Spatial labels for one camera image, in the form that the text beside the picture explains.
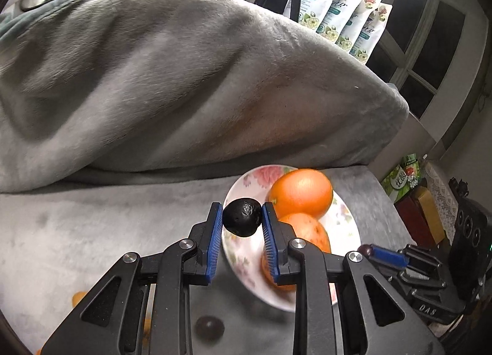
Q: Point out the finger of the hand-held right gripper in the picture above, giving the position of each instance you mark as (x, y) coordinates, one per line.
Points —
(419, 277)
(388, 257)

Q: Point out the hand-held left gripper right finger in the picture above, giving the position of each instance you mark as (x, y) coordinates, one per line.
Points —
(269, 243)

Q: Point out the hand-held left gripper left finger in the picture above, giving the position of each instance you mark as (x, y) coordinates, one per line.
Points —
(215, 243)

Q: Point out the dark purple plum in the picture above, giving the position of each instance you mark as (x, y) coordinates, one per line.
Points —
(365, 250)

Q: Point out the dark wrinkled fruit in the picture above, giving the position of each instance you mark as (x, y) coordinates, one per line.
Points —
(242, 218)

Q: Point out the large bumpy orange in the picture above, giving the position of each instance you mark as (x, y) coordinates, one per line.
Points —
(311, 234)

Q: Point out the round smooth orange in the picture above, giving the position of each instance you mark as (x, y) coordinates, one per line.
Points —
(301, 193)

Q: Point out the floral white plate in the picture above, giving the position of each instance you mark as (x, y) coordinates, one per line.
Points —
(340, 216)

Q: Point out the orange kumquat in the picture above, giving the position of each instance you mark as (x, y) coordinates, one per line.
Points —
(147, 326)

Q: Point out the small tangerine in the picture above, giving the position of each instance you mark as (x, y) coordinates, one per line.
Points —
(78, 298)

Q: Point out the brown cardboard box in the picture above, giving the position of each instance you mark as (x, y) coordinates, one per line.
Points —
(430, 209)

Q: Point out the white patterned box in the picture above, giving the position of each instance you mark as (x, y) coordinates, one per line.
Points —
(442, 193)

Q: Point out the green snack package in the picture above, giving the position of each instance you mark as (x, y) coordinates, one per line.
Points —
(407, 176)

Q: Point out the grey plush mat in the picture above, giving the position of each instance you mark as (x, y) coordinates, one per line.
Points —
(77, 232)

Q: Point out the grey fleece blanket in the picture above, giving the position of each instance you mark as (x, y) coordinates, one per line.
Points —
(192, 89)

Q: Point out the white window frame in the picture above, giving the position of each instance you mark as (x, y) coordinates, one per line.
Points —
(422, 12)

